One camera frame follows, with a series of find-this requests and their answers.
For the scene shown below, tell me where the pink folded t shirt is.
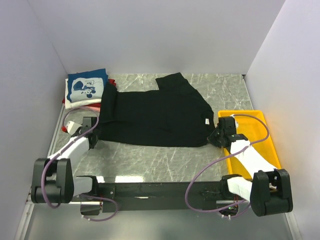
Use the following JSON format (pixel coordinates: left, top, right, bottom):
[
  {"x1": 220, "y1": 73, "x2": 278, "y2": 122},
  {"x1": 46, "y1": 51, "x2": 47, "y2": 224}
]
[{"x1": 80, "y1": 105, "x2": 101, "y2": 113}]

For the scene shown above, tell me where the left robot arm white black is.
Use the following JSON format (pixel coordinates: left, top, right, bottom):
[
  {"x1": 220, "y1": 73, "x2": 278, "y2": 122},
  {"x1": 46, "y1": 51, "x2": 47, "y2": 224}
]
[{"x1": 31, "y1": 117, "x2": 100, "y2": 208}]

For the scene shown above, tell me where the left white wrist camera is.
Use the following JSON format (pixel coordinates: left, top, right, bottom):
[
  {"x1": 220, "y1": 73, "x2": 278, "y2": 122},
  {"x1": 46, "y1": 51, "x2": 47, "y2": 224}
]
[{"x1": 61, "y1": 121, "x2": 82, "y2": 135}]

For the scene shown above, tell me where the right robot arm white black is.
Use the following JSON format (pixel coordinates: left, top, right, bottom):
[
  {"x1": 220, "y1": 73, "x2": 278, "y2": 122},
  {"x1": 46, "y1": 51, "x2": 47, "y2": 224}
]
[{"x1": 208, "y1": 114, "x2": 293, "y2": 217}]

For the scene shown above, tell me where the yellow plastic tray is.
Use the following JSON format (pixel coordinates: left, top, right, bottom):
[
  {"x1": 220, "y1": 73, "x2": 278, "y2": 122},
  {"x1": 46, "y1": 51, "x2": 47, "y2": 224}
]
[{"x1": 218, "y1": 110, "x2": 282, "y2": 180}]

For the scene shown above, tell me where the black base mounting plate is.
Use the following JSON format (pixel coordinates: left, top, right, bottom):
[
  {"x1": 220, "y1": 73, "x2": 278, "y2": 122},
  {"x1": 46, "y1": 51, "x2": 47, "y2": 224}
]
[{"x1": 69, "y1": 181, "x2": 248, "y2": 216}]

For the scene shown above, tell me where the black t shirt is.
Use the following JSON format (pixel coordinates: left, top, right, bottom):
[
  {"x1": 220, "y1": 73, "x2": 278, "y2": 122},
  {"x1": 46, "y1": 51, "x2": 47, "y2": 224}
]
[{"x1": 98, "y1": 72, "x2": 215, "y2": 147}]

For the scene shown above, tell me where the blue mickey print t shirt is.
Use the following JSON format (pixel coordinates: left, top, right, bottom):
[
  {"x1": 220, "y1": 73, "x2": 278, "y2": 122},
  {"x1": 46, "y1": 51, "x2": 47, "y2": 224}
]
[{"x1": 65, "y1": 68, "x2": 108, "y2": 103}]

